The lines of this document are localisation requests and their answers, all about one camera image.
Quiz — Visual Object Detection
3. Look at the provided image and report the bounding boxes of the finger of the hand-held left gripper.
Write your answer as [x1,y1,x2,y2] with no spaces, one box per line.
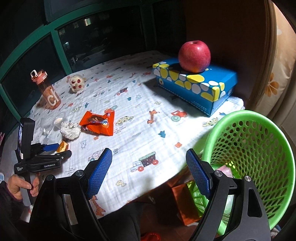
[45,150,72,163]
[35,143,60,153]

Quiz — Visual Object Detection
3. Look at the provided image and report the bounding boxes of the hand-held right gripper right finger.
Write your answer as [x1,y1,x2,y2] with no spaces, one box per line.
[186,148,271,241]

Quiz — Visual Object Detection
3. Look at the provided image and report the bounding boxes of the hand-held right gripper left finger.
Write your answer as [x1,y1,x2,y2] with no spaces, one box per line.
[28,148,113,241]

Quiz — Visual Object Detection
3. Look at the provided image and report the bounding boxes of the small gold candy wrapper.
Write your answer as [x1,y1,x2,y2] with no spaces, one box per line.
[57,141,69,153]

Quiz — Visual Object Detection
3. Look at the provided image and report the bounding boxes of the clear plastic cup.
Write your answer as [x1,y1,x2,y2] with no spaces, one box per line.
[40,117,55,137]

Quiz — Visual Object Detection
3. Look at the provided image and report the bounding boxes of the white paper ball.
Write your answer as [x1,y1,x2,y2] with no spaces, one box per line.
[60,121,81,140]

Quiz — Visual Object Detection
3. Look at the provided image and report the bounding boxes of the pink snack bag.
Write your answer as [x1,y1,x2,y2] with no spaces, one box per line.
[216,166,234,179]

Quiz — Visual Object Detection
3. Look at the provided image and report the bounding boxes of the small pudding cup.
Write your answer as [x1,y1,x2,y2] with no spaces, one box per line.
[54,112,66,127]

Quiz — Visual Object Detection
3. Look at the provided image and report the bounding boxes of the orange snack wrapper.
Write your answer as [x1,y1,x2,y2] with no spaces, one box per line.
[79,110,115,137]

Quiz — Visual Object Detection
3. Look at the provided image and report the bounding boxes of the green plastic basket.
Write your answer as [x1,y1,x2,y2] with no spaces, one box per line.
[187,110,296,235]

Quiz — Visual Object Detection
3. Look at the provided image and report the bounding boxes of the person's left forearm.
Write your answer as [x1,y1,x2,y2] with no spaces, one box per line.
[0,181,23,223]

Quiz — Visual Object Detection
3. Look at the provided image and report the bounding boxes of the person's left hand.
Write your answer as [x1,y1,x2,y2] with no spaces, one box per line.
[7,174,40,201]

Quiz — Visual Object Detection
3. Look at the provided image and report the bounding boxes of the orange paper bag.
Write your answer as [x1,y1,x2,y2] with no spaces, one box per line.
[171,179,208,225]

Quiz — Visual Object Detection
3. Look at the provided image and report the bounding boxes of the orange water bottle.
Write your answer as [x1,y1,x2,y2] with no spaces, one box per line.
[30,69,62,110]

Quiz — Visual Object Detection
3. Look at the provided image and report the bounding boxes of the person's dark trousers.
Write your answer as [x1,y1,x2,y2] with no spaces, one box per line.
[97,181,199,241]

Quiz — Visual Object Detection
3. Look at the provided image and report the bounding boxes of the printed white blanket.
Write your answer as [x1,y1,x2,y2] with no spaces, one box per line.
[28,50,245,219]

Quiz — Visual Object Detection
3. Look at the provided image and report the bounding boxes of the cream skull toy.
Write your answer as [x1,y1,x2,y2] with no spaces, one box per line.
[69,74,87,94]

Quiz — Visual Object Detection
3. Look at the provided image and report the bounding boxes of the red object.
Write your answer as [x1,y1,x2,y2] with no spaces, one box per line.
[141,232,161,241]

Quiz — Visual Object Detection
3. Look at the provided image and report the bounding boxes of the blue spotted tissue box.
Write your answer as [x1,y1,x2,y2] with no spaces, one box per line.
[152,58,238,117]

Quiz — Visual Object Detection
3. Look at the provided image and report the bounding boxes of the red apple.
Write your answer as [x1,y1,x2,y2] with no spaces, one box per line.
[178,40,211,73]

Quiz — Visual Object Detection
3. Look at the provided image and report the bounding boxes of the floral cream curtain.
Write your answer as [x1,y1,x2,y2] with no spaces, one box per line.
[252,0,296,121]

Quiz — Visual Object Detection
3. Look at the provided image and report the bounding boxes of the brown wooden board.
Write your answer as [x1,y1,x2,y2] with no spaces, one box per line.
[183,0,278,109]

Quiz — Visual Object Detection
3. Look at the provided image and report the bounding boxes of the green window frame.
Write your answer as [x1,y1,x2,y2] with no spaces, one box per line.
[0,0,185,121]

